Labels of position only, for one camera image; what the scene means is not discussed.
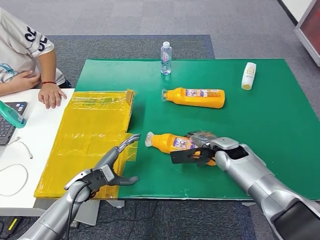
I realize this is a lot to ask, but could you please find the person's left hand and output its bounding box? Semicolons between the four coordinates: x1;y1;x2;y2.
38;83;68;110

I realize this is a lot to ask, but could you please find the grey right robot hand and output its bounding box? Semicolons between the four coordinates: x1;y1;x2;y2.
186;131;219;149

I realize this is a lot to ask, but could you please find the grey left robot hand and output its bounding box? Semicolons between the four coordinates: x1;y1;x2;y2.
94;133;142;187

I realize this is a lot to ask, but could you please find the person's right hand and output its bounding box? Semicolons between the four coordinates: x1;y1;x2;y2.
11;70;42;91

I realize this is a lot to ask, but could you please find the orange detergent bottle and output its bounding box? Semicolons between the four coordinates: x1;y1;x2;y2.
145;131;217;167
161;87;226;109

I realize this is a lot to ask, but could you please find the teal spray bottle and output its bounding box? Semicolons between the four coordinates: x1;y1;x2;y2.
0;100;27;130

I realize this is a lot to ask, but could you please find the small white bottle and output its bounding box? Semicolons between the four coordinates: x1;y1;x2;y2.
241;62;257;91

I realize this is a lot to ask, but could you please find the clear water bottle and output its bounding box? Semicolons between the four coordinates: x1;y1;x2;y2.
160;41;173;76

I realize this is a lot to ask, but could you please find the person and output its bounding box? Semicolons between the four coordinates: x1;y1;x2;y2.
0;6;72;110

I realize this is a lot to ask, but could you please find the yellow plastic-wrapped board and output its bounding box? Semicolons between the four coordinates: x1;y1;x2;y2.
33;89;140;201

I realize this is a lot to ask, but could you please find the grey desk leg panel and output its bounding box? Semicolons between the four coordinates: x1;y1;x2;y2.
74;199;100;227

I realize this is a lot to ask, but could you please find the dark laptop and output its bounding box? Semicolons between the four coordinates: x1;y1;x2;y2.
0;101;28;148

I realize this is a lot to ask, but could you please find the green table mat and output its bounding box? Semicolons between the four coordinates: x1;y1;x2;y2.
74;58;320;202

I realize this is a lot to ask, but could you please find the black device with yellow stripe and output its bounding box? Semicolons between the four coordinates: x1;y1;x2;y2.
0;216;24;240

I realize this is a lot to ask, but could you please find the white cabinet with red panel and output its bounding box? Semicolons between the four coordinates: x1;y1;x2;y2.
294;0;320;68

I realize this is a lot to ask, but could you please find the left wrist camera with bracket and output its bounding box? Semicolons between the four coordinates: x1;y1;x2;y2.
85;164;115;193

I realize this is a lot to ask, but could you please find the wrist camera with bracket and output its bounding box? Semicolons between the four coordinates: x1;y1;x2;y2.
85;164;115;193
170;147;217;167

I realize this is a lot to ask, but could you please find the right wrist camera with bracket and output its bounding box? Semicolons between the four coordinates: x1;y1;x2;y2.
170;147;217;167

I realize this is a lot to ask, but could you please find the white cable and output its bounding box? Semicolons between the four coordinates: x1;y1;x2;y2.
0;163;29;199
0;136;34;161

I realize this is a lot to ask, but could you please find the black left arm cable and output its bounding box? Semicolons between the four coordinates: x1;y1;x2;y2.
66;180;88;240

